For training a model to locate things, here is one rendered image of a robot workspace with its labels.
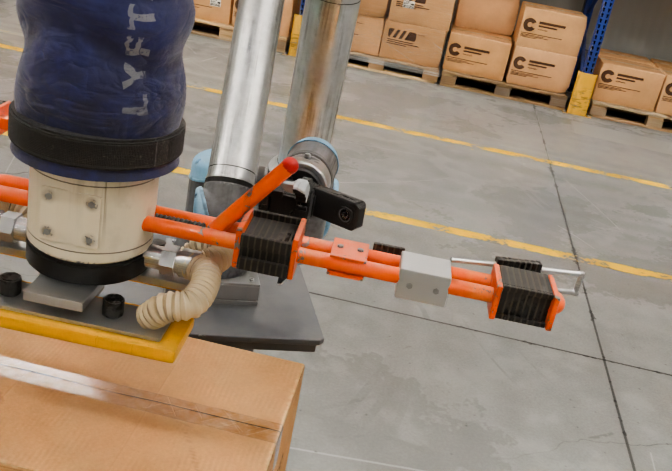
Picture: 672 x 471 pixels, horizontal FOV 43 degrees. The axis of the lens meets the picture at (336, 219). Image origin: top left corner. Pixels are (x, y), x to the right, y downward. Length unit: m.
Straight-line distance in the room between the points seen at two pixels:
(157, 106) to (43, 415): 0.49
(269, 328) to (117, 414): 0.70
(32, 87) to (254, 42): 0.59
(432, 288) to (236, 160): 0.51
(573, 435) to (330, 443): 0.92
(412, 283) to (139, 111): 0.42
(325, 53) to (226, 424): 0.80
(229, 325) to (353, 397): 1.25
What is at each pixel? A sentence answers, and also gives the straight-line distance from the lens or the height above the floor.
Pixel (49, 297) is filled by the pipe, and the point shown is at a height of 1.16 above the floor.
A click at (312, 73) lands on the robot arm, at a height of 1.33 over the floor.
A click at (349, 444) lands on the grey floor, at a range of 2.89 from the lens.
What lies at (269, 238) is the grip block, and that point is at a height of 1.27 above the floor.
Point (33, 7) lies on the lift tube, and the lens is 1.08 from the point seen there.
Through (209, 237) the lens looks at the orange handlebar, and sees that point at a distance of 1.15.
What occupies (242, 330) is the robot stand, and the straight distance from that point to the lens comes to 1.91.
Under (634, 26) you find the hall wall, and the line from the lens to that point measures 9.65.
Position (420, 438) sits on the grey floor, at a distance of 3.00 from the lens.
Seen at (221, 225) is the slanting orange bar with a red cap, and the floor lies 1.26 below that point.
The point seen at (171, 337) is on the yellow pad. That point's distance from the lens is 1.13.
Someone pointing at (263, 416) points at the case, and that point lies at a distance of 1.33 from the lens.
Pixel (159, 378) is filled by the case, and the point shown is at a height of 0.94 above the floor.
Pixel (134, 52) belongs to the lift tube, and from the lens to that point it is 1.05.
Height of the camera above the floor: 1.72
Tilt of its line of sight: 22 degrees down
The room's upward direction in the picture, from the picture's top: 11 degrees clockwise
